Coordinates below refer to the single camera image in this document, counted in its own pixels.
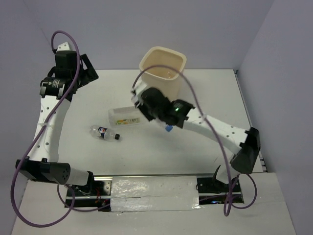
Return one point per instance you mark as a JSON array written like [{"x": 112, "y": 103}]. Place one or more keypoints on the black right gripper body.
[{"x": 149, "y": 114}]

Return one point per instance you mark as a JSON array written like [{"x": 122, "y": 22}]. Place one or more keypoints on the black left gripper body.
[{"x": 76, "y": 73}]

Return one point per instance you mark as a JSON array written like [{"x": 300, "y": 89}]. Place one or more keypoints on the blue cap clear bottle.
[{"x": 169, "y": 128}]

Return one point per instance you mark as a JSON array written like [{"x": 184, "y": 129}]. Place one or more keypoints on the square clear juice bottle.
[{"x": 125, "y": 116}]

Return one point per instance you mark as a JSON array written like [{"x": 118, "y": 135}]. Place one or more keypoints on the pepsi label clear bottle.
[{"x": 103, "y": 133}]

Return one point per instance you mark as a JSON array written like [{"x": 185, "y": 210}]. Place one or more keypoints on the orange juice bottle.
[{"x": 169, "y": 75}]

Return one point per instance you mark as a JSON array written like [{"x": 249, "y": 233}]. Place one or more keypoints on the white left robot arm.
[{"x": 57, "y": 89}]

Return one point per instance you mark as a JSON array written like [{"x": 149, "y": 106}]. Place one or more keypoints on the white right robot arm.
[{"x": 188, "y": 117}]

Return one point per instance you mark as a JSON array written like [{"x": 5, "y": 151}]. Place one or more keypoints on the beige plastic bin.
[{"x": 166, "y": 80}]

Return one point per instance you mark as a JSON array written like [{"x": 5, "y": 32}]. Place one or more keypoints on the white foil cover sheet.
[{"x": 167, "y": 193}]

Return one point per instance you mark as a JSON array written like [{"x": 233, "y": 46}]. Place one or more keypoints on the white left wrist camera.
[{"x": 63, "y": 47}]

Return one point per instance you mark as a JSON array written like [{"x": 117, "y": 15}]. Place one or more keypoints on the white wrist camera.
[
  {"x": 63, "y": 47},
  {"x": 137, "y": 92}
]

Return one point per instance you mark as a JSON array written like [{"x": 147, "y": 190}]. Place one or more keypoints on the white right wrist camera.
[{"x": 137, "y": 92}]

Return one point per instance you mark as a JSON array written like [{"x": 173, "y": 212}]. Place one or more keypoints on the aluminium table edge rail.
[{"x": 252, "y": 146}]

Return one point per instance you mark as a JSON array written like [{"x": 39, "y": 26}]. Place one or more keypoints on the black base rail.
[{"x": 210, "y": 192}]

